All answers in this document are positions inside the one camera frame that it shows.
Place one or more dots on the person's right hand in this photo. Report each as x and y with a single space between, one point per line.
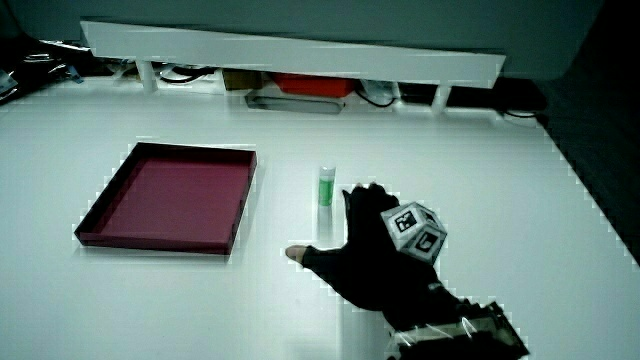
370 270

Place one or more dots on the brown cardboard box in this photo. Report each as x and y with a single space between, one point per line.
242 80

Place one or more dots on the maroon shallow tray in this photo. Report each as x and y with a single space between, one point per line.
175 200

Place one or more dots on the white desk shelf riser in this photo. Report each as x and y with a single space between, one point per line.
300 55

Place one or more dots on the green glue stick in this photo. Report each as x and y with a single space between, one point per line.
326 187

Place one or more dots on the grey flat tray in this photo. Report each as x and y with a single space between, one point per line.
295 104

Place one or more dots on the red box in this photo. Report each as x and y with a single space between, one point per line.
314 85

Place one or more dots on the pile of dark clutter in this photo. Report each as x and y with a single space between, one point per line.
35 67

